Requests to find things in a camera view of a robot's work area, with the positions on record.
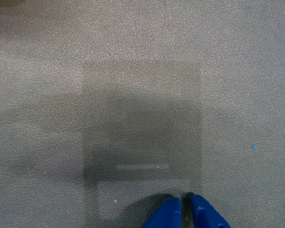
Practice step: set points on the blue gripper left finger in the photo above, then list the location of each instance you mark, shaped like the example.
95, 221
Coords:
167, 216

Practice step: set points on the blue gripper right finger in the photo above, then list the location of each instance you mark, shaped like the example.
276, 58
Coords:
204, 213

